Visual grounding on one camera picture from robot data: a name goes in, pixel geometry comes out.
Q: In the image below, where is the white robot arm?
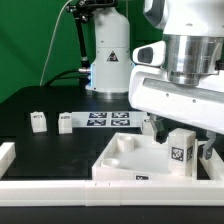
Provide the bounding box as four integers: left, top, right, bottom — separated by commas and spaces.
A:
87, 0, 224, 160

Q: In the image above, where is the white obstacle fence front bar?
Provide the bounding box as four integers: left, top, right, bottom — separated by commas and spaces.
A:
0, 180, 224, 206

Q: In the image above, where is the white square tabletop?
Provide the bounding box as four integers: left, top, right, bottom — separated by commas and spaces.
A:
92, 133, 197, 181

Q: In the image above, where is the black cable bundle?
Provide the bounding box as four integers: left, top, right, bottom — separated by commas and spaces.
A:
44, 68, 92, 88

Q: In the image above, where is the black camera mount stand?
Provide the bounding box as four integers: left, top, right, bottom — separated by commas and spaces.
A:
65, 0, 118, 74

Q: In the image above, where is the white obstacle fence right bar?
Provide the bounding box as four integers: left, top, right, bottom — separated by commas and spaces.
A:
196, 150, 224, 181

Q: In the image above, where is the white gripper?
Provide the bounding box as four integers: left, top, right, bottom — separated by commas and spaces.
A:
128, 41, 224, 160

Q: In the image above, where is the white obstacle fence left bar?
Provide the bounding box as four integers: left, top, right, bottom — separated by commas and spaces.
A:
0, 142, 16, 179

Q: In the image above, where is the white obstacle fence bar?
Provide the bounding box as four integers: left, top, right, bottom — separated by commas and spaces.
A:
0, 142, 16, 179
196, 150, 224, 181
0, 180, 224, 206

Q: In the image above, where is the white marker tag sheet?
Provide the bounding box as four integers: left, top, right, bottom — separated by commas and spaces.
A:
72, 111, 146, 128

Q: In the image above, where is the white thin cable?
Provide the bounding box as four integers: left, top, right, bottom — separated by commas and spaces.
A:
39, 0, 74, 87

